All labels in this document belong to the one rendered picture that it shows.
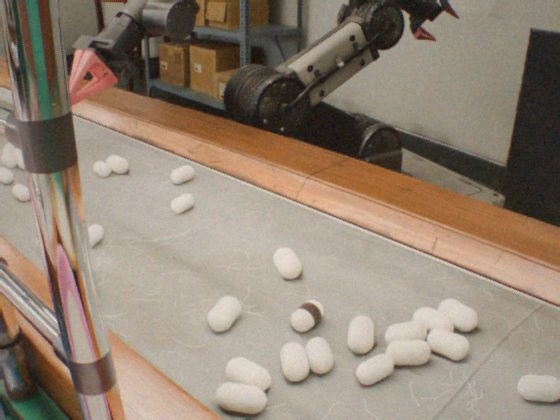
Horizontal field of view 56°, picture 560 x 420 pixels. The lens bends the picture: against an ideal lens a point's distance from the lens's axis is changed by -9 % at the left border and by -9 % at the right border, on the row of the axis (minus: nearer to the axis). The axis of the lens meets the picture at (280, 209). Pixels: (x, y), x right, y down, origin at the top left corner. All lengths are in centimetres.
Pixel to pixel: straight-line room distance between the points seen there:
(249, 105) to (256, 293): 58
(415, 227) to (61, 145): 44
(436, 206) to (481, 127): 210
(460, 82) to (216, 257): 227
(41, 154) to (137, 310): 29
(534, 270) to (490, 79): 214
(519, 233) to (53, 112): 49
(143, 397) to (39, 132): 21
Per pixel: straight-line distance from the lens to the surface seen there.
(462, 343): 45
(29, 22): 22
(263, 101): 104
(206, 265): 56
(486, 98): 269
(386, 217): 62
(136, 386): 39
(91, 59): 85
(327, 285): 53
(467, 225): 60
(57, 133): 23
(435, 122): 286
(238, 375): 41
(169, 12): 82
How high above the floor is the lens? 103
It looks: 26 degrees down
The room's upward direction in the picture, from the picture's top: 1 degrees clockwise
